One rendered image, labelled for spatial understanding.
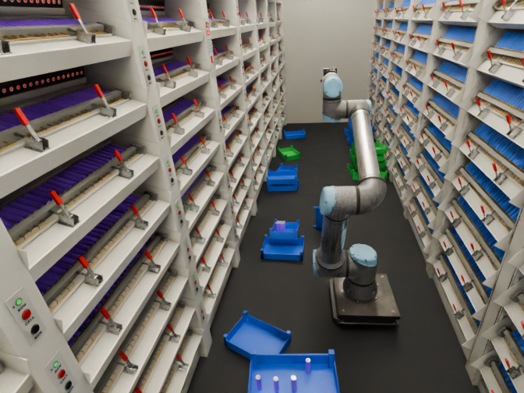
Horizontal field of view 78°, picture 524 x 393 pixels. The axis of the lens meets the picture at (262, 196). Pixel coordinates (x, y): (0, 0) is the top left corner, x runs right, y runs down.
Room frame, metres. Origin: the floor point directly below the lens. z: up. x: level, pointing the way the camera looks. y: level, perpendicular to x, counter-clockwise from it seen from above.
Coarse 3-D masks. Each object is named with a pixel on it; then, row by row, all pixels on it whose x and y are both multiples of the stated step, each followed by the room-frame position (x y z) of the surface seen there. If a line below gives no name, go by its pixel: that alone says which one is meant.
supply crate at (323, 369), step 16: (256, 352) 0.78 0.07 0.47; (256, 368) 0.76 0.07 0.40; (272, 368) 0.75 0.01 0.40; (288, 368) 0.75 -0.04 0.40; (304, 368) 0.74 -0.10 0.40; (320, 368) 0.74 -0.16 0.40; (256, 384) 0.70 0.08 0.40; (272, 384) 0.69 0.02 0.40; (288, 384) 0.69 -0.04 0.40; (304, 384) 0.68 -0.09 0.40; (320, 384) 0.68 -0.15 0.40; (336, 384) 0.66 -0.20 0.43
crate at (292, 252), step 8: (264, 240) 2.03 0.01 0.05; (272, 240) 2.06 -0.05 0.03; (280, 240) 2.05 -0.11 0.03; (288, 240) 2.03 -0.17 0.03; (296, 240) 2.02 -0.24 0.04; (264, 248) 2.00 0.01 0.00; (272, 248) 1.99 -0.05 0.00; (280, 248) 1.98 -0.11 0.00; (288, 248) 1.97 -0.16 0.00; (296, 248) 1.97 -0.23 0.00; (264, 256) 1.87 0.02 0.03; (272, 256) 1.86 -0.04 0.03; (280, 256) 1.85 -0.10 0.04; (288, 256) 1.84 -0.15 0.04; (296, 256) 1.83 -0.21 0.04
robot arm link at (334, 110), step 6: (324, 102) 1.63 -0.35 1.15; (330, 102) 1.61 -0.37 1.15; (336, 102) 1.61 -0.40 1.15; (342, 102) 1.62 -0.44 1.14; (324, 108) 1.63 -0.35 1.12; (330, 108) 1.61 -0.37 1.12; (336, 108) 1.61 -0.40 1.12; (342, 108) 1.60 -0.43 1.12; (324, 114) 1.63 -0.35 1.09; (330, 114) 1.61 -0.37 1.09; (336, 114) 1.60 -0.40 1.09; (342, 114) 1.60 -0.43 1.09; (324, 120) 1.63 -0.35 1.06; (330, 120) 1.61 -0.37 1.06; (336, 120) 1.61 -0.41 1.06
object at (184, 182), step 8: (208, 136) 1.79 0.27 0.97; (216, 136) 1.80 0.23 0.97; (208, 144) 1.74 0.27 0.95; (216, 144) 1.76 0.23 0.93; (200, 152) 1.62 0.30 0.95; (200, 160) 1.53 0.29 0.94; (208, 160) 1.61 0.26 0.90; (192, 168) 1.43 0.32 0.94; (200, 168) 1.48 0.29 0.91; (184, 176) 1.34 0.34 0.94; (192, 176) 1.35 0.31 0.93; (184, 184) 1.27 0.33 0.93; (184, 192) 1.27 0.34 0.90
